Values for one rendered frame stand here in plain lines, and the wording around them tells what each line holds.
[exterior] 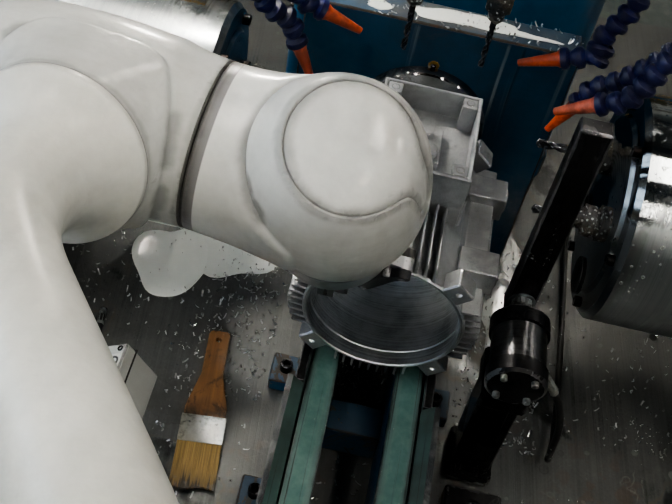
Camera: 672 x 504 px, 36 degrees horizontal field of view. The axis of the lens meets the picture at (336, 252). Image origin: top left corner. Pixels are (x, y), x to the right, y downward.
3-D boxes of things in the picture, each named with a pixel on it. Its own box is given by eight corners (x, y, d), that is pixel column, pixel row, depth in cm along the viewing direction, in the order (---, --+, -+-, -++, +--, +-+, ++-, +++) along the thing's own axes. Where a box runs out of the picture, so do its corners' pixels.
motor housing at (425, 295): (316, 214, 120) (337, 92, 105) (474, 251, 119) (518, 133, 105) (278, 351, 107) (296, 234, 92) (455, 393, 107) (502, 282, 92)
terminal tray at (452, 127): (371, 127, 108) (383, 75, 103) (470, 150, 108) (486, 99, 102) (351, 208, 100) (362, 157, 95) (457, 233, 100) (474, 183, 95)
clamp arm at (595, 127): (504, 290, 106) (581, 109, 87) (532, 296, 106) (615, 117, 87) (501, 317, 104) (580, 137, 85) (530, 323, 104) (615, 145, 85)
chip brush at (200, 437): (199, 331, 122) (199, 327, 121) (241, 337, 122) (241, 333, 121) (167, 488, 109) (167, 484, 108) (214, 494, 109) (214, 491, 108)
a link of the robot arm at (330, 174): (440, 158, 66) (247, 95, 66) (479, 74, 51) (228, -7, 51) (389, 316, 64) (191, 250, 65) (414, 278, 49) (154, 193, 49)
